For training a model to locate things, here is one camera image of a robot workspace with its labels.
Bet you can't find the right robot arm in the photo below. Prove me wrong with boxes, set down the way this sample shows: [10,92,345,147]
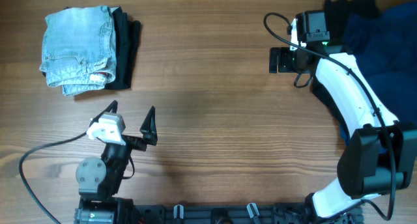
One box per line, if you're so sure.
[269,10,416,223]

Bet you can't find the light blue denim shorts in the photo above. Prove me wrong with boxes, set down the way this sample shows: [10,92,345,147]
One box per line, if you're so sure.
[39,5,117,96]

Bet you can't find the folded black shorts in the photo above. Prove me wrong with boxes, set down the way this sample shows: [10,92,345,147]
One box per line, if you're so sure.
[104,6,141,90]

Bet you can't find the black garment under pile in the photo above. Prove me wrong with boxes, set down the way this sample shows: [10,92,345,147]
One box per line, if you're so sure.
[307,0,380,130]

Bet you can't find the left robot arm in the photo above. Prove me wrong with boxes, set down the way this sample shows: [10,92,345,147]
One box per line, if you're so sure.
[74,100,158,224]

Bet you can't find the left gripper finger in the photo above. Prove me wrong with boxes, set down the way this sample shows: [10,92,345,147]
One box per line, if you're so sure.
[139,106,158,146]
[89,100,119,127]

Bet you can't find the dark blue garment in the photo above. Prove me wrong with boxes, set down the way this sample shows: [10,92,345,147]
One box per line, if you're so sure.
[343,1,416,123]

